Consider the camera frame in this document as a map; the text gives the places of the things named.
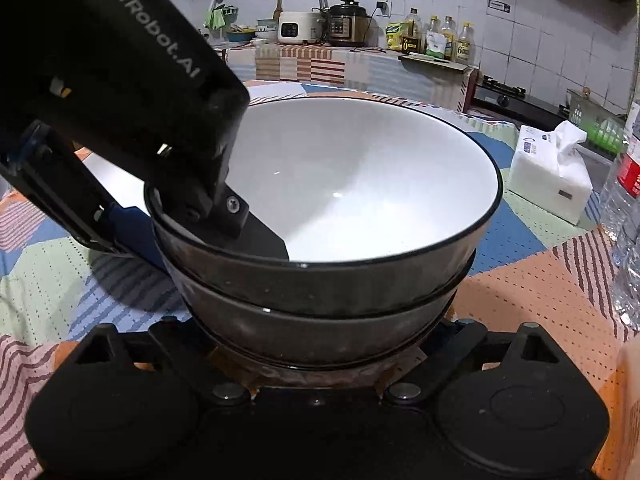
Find cutting board on counter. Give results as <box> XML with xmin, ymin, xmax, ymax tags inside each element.
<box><xmin>399</xmin><ymin>52</ymin><xmax>469</xmax><ymax>73</ymax></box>

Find oil bottle right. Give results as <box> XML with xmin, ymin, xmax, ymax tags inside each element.
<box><xmin>456</xmin><ymin>22</ymin><xmax>474</xmax><ymax>65</ymax></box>

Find white tissue box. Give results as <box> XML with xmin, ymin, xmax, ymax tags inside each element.
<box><xmin>506</xmin><ymin>120</ymin><xmax>592</xmax><ymax>226</ymax></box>

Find black pressure cooker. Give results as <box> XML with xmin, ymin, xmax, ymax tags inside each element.
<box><xmin>328</xmin><ymin>0</ymin><xmax>372</xmax><ymax>48</ymax></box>

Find black gas stove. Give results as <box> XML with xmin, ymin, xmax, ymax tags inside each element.
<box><xmin>470</xmin><ymin>76</ymin><xmax>568</xmax><ymax>130</ymax></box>

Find striped counter cloth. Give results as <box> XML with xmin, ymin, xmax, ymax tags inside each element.
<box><xmin>220</xmin><ymin>44</ymin><xmax>478</xmax><ymax>112</ymax></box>

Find stacked bowls on counter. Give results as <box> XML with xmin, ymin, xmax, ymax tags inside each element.
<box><xmin>255</xmin><ymin>18</ymin><xmax>279</xmax><ymax>44</ymax></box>

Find oil bottle middle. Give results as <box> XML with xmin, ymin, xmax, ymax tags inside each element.
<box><xmin>425</xmin><ymin>15</ymin><xmax>456</xmax><ymax>61</ymax></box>

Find checkered tablecloth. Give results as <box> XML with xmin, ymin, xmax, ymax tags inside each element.
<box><xmin>0</xmin><ymin>79</ymin><xmax>640</xmax><ymax>480</ymax></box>

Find white bowl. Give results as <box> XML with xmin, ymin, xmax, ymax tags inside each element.
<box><xmin>162</xmin><ymin>255</ymin><xmax>475</xmax><ymax>370</ymax></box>
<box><xmin>145</xmin><ymin>96</ymin><xmax>503</xmax><ymax>316</ymax></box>

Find oil bottle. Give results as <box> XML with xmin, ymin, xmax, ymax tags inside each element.
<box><xmin>456</xmin><ymin>22</ymin><xmax>474</xmax><ymax>65</ymax></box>
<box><xmin>425</xmin><ymin>15</ymin><xmax>456</xmax><ymax>61</ymax></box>

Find white rice cooker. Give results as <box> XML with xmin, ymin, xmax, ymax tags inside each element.
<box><xmin>278</xmin><ymin>11</ymin><xmax>324</xmax><ymax>44</ymax></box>

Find green label water bottle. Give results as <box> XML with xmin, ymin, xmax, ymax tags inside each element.
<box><xmin>611</xmin><ymin>200</ymin><xmax>639</xmax><ymax>332</ymax></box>

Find red label water bottle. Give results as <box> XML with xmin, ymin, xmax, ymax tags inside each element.
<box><xmin>599</xmin><ymin>100</ymin><xmax>639</xmax><ymax>266</ymax></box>

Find green dish basket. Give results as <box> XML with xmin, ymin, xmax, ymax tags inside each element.
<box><xmin>567</xmin><ymin>90</ymin><xmax>625</xmax><ymax>156</ymax></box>

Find yellow snack bag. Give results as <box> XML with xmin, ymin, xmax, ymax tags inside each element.
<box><xmin>385</xmin><ymin>22</ymin><xmax>406</xmax><ymax>52</ymax></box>

